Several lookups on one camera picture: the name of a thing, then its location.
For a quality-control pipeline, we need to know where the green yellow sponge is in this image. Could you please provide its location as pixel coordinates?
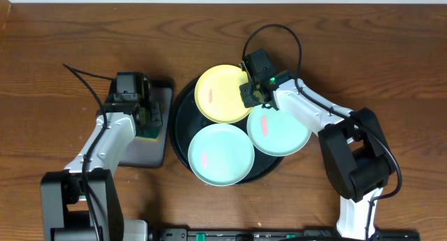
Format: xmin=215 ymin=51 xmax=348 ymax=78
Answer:
xmin=135 ymin=127 xmax=161 ymax=142

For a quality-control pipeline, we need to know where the yellow plate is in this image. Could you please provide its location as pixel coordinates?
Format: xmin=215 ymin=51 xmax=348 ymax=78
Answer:
xmin=194 ymin=64 xmax=252 ymax=124

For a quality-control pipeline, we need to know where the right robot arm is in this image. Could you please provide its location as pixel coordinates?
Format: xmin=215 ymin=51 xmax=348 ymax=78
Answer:
xmin=240 ymin=49 xmax=402 ymax=240

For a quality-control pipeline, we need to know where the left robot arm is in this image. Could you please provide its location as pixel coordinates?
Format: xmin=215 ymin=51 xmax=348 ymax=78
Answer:
xmin=40 ymin=72 xmax=162 ymax=240

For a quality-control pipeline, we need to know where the black rectangular sponge tray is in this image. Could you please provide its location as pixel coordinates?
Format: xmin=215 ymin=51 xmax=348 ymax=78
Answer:
xmin=119 ymin=78 xmax=173 ymax=168

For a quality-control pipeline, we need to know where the round black serving tray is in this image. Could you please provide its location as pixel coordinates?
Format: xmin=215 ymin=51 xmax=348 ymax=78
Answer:
xmin=168 ymin=77 xmax=284 ymax=185

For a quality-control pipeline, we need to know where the light blue plate right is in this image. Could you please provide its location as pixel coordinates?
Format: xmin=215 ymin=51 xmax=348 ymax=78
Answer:
xmin=247 ymin=105 xmax=312 ymax=156

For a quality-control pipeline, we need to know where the light blue plate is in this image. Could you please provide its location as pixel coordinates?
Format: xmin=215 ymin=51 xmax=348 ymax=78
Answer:
xmin=247 ymin=105 xmax=312 ymax=156
xmin=187 ymin=124 xmax=255 ymax=187

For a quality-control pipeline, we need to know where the light blue plate front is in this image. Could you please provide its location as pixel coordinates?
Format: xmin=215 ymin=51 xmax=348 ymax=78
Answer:
xmin=187 ymin=124 xmax=255 ymax=187

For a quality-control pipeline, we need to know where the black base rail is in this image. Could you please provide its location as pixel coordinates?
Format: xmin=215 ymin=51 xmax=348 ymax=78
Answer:
xmin=149 ymin=226 xmax=422 ymax=241

